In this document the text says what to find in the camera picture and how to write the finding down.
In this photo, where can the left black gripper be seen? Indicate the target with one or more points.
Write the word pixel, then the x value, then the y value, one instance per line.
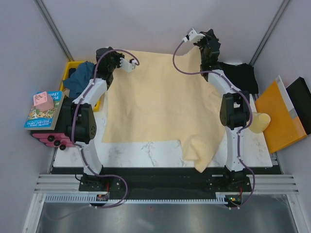
pixel 117 56

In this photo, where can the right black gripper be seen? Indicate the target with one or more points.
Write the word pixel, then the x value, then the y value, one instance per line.
pixel 209 35

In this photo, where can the cream yellow t shirt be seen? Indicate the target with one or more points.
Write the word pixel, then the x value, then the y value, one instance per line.
pixel 165 98

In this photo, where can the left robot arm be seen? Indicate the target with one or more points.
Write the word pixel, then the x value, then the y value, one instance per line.
pixel 77 118

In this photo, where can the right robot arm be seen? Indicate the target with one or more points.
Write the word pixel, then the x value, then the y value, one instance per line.
pixel 235 111

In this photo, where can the blue t shirt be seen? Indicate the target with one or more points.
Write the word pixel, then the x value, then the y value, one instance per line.
pixel 78 80

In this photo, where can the yellow plastic bin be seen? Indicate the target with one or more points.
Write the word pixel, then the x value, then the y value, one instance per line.
pixel 69 69

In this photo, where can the folded black t shirt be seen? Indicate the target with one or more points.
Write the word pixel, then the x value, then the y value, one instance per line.
pixel 242 76

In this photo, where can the pink cube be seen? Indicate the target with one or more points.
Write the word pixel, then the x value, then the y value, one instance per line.
pixel 43 101

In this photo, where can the yellow plastic cup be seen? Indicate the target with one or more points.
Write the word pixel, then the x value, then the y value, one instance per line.
pixel 260 122

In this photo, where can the blue illustrated book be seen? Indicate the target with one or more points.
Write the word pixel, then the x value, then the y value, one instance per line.
pixel 37 120

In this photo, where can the pink black box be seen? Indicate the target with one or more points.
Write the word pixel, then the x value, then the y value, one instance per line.
pixel 53 139

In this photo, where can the white strip board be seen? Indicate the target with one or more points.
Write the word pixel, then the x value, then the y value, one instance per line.
pixel 288 103

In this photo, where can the orange board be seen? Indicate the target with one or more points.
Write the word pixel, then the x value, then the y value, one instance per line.
pixel 282 130

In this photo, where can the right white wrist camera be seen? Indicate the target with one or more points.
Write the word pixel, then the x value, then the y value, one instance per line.
pixel 193 36

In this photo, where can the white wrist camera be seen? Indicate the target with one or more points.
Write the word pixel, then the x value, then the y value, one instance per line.
pixel 128 66
pixel 193 36

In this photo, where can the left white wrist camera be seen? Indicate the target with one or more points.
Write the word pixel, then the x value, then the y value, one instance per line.
pixel 128 66

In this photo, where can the right corner aluminium post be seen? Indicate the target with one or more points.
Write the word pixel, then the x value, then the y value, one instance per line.
pixel 271 28

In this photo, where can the corner aluminium post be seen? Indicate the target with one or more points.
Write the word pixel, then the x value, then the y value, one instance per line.
pixel 271 28
pixel 53 28

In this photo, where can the left corner aluminium post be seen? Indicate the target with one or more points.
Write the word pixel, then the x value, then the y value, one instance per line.
pixel 53 28

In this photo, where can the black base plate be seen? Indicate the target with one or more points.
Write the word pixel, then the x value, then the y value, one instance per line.
pixel 227 176

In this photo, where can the aluminium frame rail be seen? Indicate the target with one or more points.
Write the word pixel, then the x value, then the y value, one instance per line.
pixel 262 184

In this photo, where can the white cable duct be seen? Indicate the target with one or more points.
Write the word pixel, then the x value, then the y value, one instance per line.
pixel 109 199

